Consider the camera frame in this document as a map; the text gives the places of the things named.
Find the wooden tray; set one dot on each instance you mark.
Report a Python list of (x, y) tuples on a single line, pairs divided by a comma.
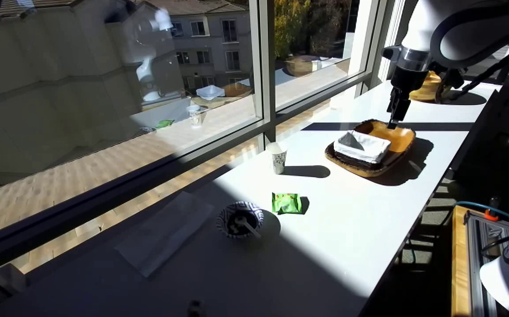
[(397, 141)]

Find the white paper napkin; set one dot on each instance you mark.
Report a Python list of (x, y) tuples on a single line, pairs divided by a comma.
[(161, 235)]

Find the patterned paper cup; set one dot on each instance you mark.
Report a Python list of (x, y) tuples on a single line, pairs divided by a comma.
[(277, 158)]

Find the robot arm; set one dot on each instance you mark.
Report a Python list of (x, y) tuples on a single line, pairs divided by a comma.
[(457, 31)]

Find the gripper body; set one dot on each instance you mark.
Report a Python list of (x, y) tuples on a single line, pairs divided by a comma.
[(407, 80)]

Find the white plastic spoon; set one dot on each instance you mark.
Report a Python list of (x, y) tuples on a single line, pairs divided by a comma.
[(249, 226)]

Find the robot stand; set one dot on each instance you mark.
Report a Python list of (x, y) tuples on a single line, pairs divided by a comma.
[(460, 264)]

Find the window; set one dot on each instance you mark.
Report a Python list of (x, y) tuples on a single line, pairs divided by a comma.
[(104, 110)]

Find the round wooden bowl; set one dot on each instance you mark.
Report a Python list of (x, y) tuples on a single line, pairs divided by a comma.
[(428, 88)]

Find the green snack packet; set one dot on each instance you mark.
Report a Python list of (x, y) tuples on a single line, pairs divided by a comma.
[(287, 203)]

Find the patterned blue white bowl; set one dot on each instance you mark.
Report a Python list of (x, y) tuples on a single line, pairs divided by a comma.
[(225, 218)]

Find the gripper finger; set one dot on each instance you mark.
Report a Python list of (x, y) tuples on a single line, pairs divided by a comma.
[(404, 111), (393, 109)]

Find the white paper box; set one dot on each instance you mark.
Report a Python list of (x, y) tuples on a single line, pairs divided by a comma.
[(364, 146)]

